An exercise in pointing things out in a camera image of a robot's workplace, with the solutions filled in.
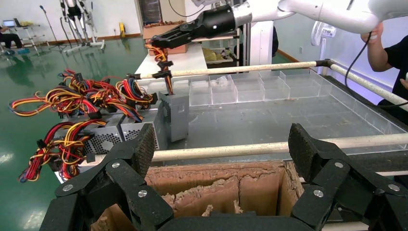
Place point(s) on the white rectangular table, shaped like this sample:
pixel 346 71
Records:
pixel 188 59

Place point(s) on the white pedestal fan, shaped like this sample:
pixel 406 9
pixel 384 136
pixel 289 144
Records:
pixel 323 32

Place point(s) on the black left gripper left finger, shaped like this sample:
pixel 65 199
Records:
pixel 127 178

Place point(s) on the black microphone stand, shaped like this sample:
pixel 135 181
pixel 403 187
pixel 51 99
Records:
pixel 41 7

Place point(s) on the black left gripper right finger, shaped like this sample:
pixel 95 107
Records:
pixel 334 178

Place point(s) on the seated person in dark clothes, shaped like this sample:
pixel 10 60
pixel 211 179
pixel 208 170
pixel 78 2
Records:
pixel 9 38

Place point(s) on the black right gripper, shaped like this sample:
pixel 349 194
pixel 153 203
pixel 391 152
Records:
pixel 216 22

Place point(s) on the humanoid robot on stand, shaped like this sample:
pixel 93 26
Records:
pixel 75 12

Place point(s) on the small metal desk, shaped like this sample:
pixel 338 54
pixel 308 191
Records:
pixel 28 27

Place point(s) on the bare person hand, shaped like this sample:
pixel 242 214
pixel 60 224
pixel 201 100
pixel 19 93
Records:
pixel 374 35
pixel 405 81

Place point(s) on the clear acrylic divider tray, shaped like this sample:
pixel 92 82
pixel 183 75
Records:
pixel 248 92

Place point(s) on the black cabinet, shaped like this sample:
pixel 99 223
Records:
pixel 149 11

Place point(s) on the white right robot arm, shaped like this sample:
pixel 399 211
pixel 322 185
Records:
pixel 318 12

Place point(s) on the person in black shirt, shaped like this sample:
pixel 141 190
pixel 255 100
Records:
pixel 398 60

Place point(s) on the open laptop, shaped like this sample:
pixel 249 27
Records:
pixel 9 23

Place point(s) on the long white cart rail tube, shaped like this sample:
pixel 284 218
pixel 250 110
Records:
pixel 255 147

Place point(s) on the bare person forearm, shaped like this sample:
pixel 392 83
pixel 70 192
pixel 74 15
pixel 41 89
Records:
pixel 376 57

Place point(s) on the crumpled clear plastic wrap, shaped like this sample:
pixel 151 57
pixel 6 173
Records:
pixel 220 81

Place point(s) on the white pillar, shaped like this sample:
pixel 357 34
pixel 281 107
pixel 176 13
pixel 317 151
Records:
pixel 259 44

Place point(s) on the brown cardboard box with dividers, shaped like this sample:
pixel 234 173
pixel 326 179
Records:
pixel 223 191

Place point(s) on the black rail corner joint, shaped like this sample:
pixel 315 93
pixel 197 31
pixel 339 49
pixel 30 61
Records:
pixel 324 62
pixel 135 76

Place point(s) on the yellow floor sign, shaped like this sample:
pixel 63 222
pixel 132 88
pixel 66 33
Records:
pixel 122 30

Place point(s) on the yellow bag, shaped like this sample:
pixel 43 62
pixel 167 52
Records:
pixel 210 55

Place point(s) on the small brown cardboard box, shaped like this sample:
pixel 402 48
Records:
pixel 178 50

